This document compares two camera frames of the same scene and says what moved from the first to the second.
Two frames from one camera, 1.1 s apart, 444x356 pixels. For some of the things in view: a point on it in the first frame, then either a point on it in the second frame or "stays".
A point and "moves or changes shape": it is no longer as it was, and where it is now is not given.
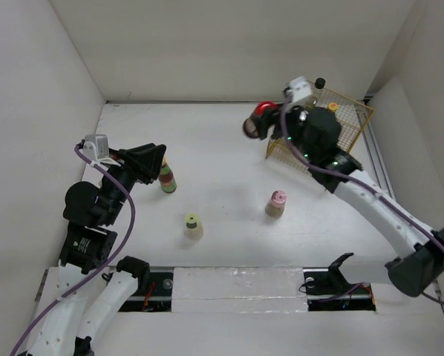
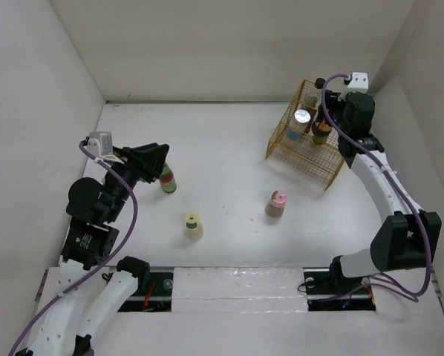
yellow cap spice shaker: (193, 231) stays
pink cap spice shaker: (275, 207) stays
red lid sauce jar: (261, 119) moves or changes shape
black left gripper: (144, 160) stays
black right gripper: (276, 121) -> (332, 101)
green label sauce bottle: (166, 179) stays
